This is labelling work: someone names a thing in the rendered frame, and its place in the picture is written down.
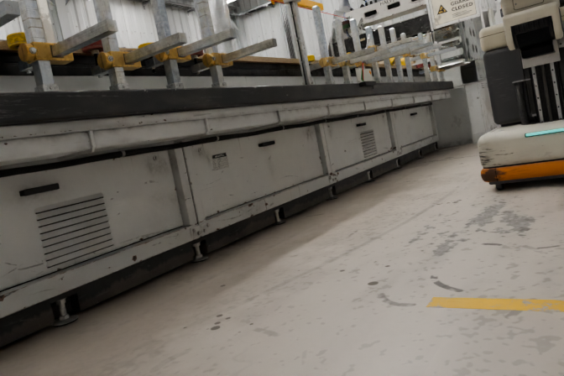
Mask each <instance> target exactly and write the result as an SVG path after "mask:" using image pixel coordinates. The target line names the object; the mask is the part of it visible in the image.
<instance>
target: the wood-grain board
mask: <svg viewBox="0 0 564 376"><path fill-rule="evenodd" d="M128 50H132V51H134V50H137V49H126V48H119V51H122V52H128ZM0 52H7V53H18V50H11V49H9V48H8V42H7V41H2V40H0ZM72 54H73V55H86V56H94V55H92V54H87V53H84V52H82V49H79V50H76V51H74V52H72ZM233 62H247V63H267V64H287V65H299V64H300V61H299V59H290V58H275V57H262V56H246V57H243V58H241V59H238V60H234V61H233Z"/></svg>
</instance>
